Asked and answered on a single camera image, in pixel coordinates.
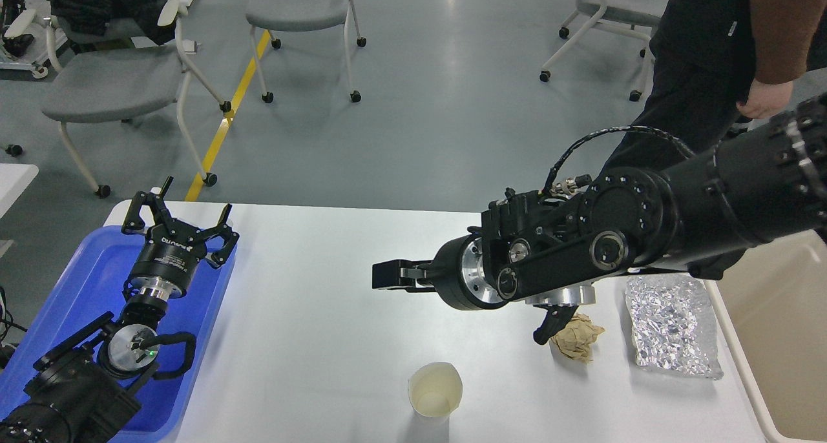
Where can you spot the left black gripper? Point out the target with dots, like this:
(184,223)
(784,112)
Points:
(165,259)

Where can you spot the beige plastic bin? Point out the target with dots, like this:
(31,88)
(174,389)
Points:
(771,308)

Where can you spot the person's hand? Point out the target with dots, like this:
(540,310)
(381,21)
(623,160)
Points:
(765,99)

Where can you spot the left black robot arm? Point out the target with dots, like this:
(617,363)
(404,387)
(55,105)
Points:
(116,348)

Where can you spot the crumpled brown paper ball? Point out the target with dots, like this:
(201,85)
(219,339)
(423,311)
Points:
(575,340)

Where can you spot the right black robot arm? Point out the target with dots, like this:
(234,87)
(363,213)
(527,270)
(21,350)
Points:
(547,246)

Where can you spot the grey chair right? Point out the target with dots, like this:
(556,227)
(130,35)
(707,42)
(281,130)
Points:
(638,19)

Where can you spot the white paper cup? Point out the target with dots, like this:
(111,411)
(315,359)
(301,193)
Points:
(435,391)

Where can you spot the brown sleeve forearm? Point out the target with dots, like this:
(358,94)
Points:
(789,38)

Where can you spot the equipment cart top left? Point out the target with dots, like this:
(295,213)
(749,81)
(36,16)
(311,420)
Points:
(31,38)

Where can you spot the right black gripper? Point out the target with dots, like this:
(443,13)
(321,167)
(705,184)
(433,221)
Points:
(458,276)

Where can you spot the grey chair with jacket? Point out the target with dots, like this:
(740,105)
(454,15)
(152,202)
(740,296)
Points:
(112,85)

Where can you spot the white side table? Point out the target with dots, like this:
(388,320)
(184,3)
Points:
(15,178)

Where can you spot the crumpled silver foil bag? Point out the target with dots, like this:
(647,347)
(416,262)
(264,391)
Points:
(673,325)

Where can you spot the blue plastic tray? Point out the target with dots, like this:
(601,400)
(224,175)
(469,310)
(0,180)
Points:
(92,285)

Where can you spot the person in black trousers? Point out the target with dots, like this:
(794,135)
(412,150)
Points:
(704,63)

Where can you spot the grey chair centre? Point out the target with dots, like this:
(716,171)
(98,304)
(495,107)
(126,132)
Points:
(301,16)

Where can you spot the black jacket on chair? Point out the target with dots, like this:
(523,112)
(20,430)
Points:
(94,17)

